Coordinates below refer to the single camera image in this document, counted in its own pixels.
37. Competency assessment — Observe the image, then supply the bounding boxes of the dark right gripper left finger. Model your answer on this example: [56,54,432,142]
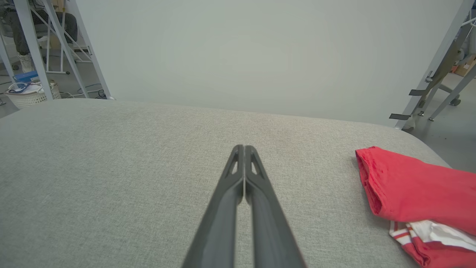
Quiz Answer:
[182,144,245,268]

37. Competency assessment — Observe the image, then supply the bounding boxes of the grey stand leg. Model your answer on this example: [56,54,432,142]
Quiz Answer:
[418,22,476,121]

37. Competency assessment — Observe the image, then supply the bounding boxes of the person in dark clothes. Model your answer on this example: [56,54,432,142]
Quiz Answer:
[0,0,78,73]

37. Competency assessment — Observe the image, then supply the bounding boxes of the red and white jersey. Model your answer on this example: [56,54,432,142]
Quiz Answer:
[355,146,476,268]

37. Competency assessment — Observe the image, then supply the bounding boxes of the white backdrop frame post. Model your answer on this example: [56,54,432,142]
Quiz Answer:
[65,0,114,100]
[394,0,476,130]

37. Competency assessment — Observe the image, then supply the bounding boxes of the white laundry basket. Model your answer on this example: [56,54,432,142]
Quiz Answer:
[4,80,62,109]

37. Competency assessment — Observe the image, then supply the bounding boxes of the wide white metal post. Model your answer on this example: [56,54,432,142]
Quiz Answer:
[13,0,53,100]

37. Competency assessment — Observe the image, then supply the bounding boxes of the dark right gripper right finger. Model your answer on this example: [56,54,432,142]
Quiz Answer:
[245,145,307,268]

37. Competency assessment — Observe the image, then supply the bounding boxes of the brown cardboard box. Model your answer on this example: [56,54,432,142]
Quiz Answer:
[452,55,476,77]

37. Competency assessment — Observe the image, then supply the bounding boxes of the flat blue box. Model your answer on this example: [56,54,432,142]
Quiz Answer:
[13,71,39,83]

